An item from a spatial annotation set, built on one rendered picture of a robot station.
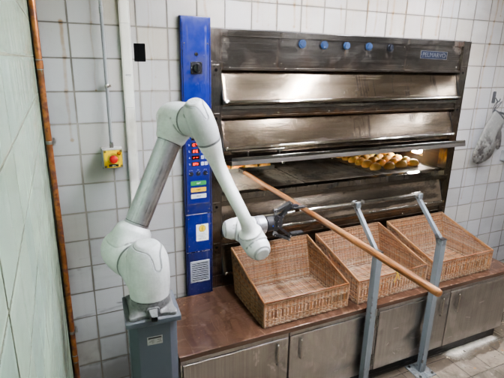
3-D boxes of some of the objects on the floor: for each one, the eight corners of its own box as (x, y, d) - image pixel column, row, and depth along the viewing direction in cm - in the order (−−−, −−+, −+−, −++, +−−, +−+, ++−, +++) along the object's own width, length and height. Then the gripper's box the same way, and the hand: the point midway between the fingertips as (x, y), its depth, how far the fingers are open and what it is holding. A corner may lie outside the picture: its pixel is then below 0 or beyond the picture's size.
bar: (238, 400, 251) (241, 215, 217) (401, 346, 302) (424, 190, 268) (260, 441, 224) (267, 238, 190) (436, 375, 275) (466, 205, 241)
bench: (159, 381, 265) (154, 300, 248) (440, 301, 361) (451, 238, 344) (183, 454, 216) (179, 359, 199) (501, 339, 312) (517, 268, 295)
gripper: (262, 197, 202) (301, 193, 210) (260, 244, 209) (298, 238, 217) (268, 202, 195) (308, 197, 204) (267, 250, 202) (305, 244, 211)
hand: (301, 219), depth 210 cm, fingers open, 13 cm apart
